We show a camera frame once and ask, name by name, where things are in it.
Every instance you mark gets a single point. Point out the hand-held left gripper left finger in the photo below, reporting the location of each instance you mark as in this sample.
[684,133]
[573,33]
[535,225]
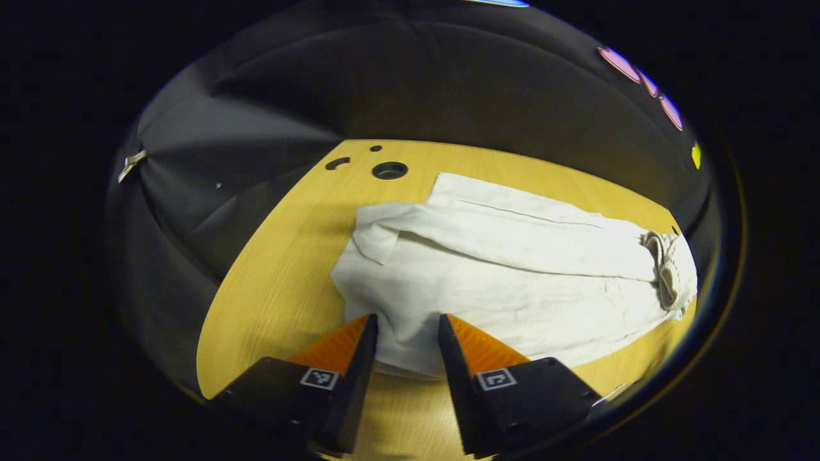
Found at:
[355,390]

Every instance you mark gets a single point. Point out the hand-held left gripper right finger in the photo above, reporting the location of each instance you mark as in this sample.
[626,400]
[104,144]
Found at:
[458,390]

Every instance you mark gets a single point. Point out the black backdrop cloth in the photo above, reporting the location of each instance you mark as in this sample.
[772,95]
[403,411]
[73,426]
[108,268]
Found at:
[384,77]

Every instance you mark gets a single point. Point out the white jeans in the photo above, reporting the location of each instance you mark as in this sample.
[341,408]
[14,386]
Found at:
[512,275]

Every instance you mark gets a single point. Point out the silver metal clip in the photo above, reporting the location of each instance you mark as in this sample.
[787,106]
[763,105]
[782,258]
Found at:
[131,165]

